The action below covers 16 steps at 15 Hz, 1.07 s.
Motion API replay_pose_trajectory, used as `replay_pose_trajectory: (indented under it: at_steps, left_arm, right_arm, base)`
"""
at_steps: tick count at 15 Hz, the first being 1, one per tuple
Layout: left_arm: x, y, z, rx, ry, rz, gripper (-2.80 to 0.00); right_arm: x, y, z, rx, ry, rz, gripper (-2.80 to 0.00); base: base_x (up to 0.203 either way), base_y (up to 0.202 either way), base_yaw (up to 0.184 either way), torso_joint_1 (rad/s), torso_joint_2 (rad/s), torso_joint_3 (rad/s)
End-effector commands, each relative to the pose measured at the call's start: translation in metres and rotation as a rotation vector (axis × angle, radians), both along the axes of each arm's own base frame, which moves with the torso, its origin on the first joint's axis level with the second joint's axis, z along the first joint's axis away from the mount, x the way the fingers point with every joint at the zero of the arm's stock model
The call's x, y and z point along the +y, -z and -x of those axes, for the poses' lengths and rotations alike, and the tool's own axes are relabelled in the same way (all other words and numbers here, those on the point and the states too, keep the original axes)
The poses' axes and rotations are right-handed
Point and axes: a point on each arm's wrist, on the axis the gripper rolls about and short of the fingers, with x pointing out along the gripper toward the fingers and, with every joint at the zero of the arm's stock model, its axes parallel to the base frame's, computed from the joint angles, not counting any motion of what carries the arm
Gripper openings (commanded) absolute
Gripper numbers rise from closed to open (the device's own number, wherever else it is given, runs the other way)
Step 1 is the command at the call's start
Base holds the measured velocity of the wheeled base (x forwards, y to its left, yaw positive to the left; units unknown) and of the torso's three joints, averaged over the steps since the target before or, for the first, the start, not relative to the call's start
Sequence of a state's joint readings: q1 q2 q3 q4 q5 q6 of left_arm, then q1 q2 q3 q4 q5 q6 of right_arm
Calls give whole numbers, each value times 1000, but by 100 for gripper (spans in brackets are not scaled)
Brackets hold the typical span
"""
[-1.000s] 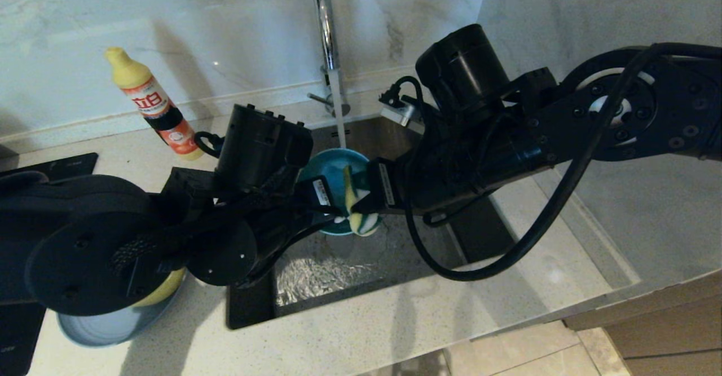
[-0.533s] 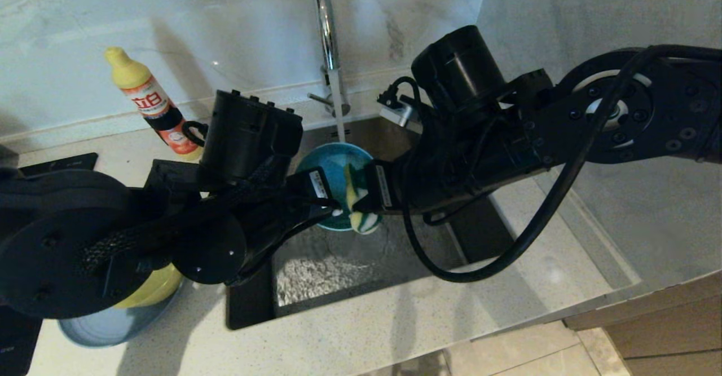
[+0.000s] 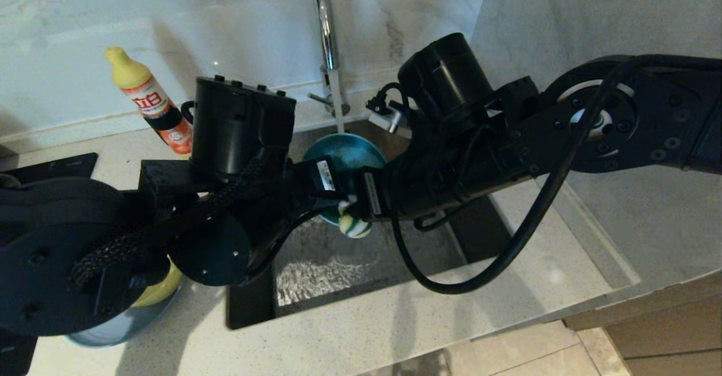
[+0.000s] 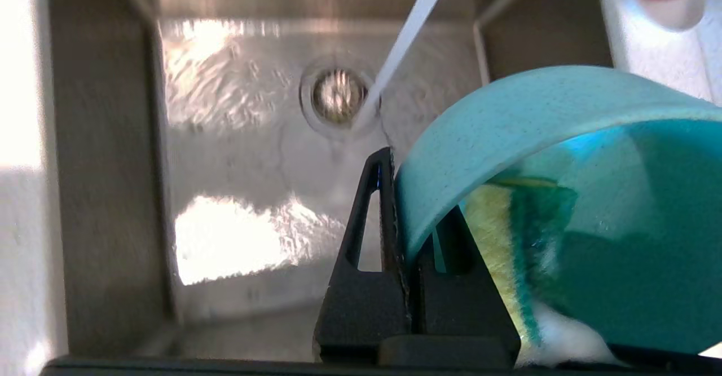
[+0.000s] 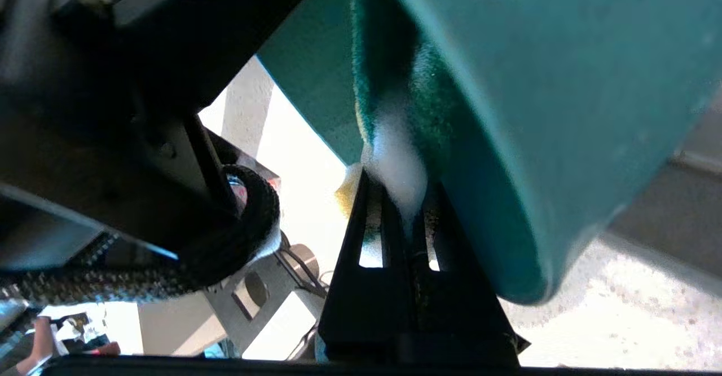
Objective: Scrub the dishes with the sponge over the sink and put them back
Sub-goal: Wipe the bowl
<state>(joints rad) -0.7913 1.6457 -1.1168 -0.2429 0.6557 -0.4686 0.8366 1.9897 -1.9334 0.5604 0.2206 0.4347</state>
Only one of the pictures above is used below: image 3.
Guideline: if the green and yellow sponge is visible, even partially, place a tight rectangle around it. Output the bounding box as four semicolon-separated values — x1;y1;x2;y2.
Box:
337;194;373;240

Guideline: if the teal bowl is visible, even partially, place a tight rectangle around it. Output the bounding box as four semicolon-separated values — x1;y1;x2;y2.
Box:
303;133;388;227

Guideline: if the yellow bowl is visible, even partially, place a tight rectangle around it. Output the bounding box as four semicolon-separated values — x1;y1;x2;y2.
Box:
131;258;184;309

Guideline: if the yellow dish soap bottle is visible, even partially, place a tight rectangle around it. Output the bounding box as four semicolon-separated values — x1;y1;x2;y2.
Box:
104;46;195;157

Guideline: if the stainless steel sink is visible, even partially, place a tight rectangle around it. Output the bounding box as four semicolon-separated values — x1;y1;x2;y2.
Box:
226;114;520;330

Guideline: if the running water stream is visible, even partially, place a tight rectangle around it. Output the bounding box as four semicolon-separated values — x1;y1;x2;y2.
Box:
329;69;346;135

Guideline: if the chrome kitchen faucet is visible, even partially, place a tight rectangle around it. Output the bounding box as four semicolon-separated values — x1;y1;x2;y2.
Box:
309;0;351;119

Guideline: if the grey-blue plate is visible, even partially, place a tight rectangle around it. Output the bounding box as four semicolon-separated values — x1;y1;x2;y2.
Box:
65;286;182;347

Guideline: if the black induction cooktop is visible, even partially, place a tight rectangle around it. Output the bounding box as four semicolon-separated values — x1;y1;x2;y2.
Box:
0;152;98;376

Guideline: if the light wood cabinet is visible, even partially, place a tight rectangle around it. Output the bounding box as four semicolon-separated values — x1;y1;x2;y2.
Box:
562;272;722;376

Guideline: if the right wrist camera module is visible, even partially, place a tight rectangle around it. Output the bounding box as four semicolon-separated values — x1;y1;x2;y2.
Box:
366;83;415;135

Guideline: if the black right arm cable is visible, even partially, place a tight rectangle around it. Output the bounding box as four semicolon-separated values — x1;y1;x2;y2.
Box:
391;55;722;295

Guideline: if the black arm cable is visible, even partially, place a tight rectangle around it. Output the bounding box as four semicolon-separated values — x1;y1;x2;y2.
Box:
71;151;277;286
391;55;722;295

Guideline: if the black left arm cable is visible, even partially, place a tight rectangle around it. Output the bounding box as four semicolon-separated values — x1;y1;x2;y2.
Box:
71;151;277;286

